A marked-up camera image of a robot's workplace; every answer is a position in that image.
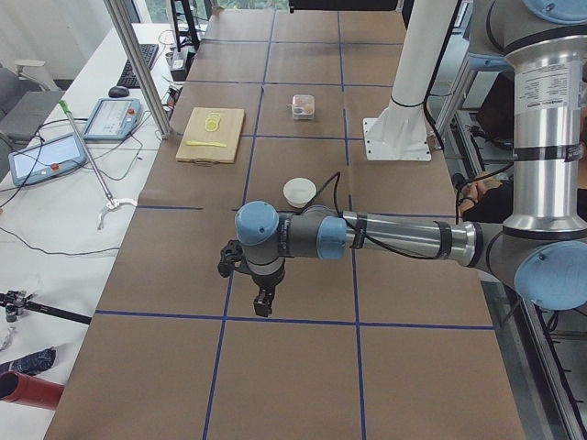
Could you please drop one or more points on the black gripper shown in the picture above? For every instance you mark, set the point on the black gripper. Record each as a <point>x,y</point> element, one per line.
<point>267,280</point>

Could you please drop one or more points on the clear plastic egg box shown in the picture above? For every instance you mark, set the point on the clear plastic egg box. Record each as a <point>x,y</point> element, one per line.
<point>303,107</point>

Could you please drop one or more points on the white paper bowl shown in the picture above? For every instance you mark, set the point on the white paper bowl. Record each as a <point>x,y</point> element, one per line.
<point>298,192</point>

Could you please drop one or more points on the wooden cutting board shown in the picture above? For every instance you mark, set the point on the wooden cutting board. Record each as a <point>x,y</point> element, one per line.
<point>229,133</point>

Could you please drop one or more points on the yellow plastic knife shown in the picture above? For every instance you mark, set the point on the yellow plastic knife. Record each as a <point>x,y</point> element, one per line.
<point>198,143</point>

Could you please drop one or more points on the yellow lemon slices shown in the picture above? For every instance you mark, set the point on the yellow lemon slices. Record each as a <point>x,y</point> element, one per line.
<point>212,122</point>

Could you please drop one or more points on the dark blue crumpled cloth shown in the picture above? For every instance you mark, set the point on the dark blue crumpled cloth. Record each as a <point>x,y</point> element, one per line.
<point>32,364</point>

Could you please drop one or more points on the blue teach pendant far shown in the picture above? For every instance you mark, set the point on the blue teach pendant far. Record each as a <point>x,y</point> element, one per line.
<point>112,119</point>

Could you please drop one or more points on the blue teach pendant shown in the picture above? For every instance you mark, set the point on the blue teach pendant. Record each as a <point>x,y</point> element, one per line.
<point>46,161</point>
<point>112,119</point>

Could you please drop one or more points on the seated person in black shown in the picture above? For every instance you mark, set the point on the seated person in black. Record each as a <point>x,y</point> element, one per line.
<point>491,201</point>

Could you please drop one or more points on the black tripod tool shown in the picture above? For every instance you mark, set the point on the black tripod tool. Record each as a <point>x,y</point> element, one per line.
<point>15,302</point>

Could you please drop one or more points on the black computer mouse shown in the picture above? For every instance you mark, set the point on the black computer mouse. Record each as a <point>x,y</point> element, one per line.
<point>118,92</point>

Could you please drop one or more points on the red cylinder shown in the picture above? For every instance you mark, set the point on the red cylinder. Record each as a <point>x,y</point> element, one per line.
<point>31,391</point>

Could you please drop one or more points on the blue teach pendant near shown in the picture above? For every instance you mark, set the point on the blue teach pendant near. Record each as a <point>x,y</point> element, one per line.
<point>46,161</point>

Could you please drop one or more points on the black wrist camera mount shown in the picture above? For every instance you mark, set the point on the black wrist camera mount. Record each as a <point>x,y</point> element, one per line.
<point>232,259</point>

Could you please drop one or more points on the grabber stick with green handle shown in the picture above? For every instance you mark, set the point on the grabber stick with green handle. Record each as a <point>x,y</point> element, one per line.
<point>112,203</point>

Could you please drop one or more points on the white camera stand pillar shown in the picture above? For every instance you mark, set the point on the white camera stand pillar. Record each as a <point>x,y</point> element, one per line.
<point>399,133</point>

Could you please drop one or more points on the aluminium frame post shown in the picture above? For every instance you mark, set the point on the aluminium frame post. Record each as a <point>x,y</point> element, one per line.
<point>129,40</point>

